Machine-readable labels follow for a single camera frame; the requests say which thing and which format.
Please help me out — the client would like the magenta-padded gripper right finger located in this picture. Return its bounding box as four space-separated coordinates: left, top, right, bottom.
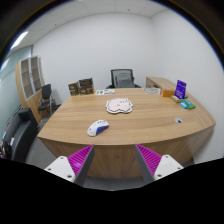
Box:
134 143 184 185

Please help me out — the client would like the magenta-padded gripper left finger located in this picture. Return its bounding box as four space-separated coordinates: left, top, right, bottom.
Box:
44 144 96 187

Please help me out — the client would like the white blue yellow computer mouse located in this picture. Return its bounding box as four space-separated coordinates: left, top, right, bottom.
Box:
86 119 110 138

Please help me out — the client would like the pink cartoon-shaped mouse pad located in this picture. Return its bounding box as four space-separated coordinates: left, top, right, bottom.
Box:
105 97 134 115

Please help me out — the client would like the black leather armchair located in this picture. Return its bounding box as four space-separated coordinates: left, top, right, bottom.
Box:
1 107 39 164

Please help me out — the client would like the green packet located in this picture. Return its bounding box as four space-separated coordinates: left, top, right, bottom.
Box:
179 99 197 110

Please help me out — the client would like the small beige box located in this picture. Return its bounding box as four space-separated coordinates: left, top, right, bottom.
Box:
170 94 182 103

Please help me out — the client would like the small black chair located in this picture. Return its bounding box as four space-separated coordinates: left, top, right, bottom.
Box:
37 83 58 118

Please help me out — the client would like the orange box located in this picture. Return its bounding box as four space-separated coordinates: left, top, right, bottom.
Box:
161 88 176 98

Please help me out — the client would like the white round printed mat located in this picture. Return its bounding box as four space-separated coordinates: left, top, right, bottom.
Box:
143 87 162 95

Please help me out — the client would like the purple sign card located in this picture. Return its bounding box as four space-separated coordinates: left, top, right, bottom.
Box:
174 79 188 100

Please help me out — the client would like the small dark brown box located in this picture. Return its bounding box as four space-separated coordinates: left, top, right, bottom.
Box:
68 81 80 97

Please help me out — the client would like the wooden side desk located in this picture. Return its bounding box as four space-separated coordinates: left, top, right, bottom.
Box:
145 76 178 91

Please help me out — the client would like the green purple sticker sheet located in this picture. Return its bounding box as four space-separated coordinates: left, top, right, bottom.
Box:
94 88 116 96

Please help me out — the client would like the wooden shelf unit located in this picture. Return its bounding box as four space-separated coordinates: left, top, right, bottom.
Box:
14 55 51 123

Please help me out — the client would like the black cardboard box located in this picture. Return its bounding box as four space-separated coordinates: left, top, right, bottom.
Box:
78 77 94 87

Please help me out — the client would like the black mesh office chair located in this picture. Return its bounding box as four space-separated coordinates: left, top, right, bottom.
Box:
105 68 142 90

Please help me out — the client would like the long ceiling light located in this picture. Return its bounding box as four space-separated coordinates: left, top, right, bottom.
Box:
9 30 30 51

